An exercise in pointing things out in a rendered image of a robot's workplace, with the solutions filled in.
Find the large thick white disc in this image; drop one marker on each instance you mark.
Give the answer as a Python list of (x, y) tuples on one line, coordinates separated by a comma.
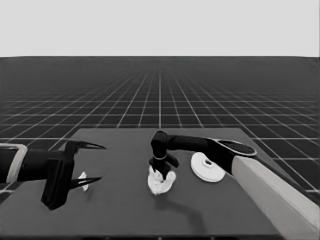
[(208, 173)]

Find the white round carrier with pins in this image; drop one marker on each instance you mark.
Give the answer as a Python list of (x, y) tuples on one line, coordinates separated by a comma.
[(165, 187)]

